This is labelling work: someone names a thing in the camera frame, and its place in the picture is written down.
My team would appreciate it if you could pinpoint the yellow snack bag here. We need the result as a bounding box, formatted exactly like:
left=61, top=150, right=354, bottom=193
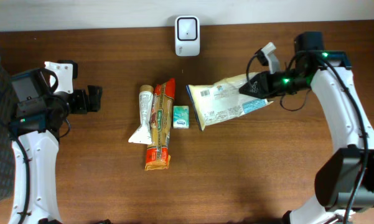
left=186, top=74, right=272, bottom=131

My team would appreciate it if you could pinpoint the white barcode scanner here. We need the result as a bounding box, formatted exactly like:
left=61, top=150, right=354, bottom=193
left=174, top=16, right=200, bottom=57

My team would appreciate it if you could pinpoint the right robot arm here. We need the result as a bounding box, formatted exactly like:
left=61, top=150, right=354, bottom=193
left=239, top=32, right=374, bottom=223

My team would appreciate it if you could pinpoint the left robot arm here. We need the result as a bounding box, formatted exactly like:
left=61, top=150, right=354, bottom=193
left=7, top=68, right=103, bottom=223

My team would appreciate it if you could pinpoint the red orange pasta packet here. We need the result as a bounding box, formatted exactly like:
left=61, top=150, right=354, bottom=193
left=144, top=78, right=175, bottom=170

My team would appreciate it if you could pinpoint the white tube with tan cap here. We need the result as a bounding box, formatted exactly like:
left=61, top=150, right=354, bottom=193
left=128, top=85, right=154, bottom=145

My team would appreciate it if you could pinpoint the teal tissue pack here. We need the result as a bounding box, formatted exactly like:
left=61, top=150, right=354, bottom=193
left=173, top=106, right=189, bottom=129

